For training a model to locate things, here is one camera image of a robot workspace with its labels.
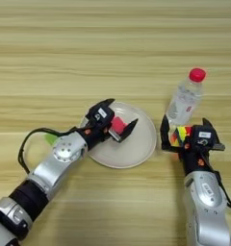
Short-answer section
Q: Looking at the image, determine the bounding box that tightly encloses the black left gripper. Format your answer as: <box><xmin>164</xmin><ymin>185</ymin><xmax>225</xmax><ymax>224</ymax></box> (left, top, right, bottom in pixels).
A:
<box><xmin>77</xmin><ymin>98</ymin><xmax>140</xmax><ymax>152</ymax></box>

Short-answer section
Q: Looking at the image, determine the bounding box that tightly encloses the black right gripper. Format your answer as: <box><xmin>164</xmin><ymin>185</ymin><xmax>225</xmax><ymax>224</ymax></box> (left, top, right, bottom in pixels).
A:
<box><xmin>160</xmin><ymin>114</ymin><xmax>226</xmax><ymax>176</ymax></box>

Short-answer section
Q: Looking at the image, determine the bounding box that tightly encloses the multicolour puzzle cube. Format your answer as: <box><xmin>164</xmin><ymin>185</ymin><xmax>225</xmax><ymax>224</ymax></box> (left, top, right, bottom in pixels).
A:
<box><xmin>169</xmin><ymin>125</ymin><xmax>193</xmax><ymax>148</ymax></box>

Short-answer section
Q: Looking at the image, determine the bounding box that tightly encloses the red block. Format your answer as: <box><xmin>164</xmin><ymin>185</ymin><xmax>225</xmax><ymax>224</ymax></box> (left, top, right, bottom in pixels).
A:
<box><xmin>110</xmin><ymin>116</ymin><xmax>128</xmax><ymax>135</ymax></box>

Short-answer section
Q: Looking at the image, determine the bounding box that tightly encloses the green rectangular block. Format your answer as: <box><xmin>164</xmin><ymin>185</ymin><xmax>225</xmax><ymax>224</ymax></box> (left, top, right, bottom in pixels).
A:
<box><xmin>44</xmin><ymin>134</ymin><xmax>59</xmax><ymax>146</ymax></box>

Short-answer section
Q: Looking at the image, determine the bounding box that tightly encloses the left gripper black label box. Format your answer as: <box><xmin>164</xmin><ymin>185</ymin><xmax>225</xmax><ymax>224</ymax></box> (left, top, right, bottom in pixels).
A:
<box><xmin>88</xmin><ymin>107</ymin><xmax>116</xmax><ymax>130</ymax></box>

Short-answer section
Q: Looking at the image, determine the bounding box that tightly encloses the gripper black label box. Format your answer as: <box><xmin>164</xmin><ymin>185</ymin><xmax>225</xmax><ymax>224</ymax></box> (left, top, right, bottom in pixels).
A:
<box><xmin>88</xmin><ymin>107</ymin><xmax>116</xmax><ymax>130</ymax></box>
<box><xmin>190</xmin><ymin>125</ymin><xmax>217</xmax><ymax>147</ymax></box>

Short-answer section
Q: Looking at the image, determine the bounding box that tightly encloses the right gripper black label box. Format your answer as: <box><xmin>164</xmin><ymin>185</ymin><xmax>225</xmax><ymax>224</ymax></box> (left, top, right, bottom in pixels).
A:
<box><xmin>190</xmin><ymin>125</ymin><xmax>217</xmax><ymax>147</ymax></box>

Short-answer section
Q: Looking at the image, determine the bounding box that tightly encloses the clear bottle with red cap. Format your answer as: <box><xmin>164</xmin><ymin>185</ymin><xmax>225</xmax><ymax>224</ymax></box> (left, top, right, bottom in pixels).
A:
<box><xmin>165</xmin><ymin>67</ymin><xmax>207</xmax><ymax>127</ymax></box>

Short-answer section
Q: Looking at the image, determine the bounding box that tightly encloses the white round plate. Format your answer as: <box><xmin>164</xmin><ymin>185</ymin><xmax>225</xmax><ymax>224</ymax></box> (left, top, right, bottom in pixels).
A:
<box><xmin>79</xmin><ymin>101</ymin><xmax>158</xmax><ymax>169</ymax></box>

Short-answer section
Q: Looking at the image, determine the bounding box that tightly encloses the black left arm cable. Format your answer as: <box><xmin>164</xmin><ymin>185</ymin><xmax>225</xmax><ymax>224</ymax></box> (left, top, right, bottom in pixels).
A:
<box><xmin>17</xmin><ymin>126</ymin><xmax>87</xmax><ymax>176</ymax></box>

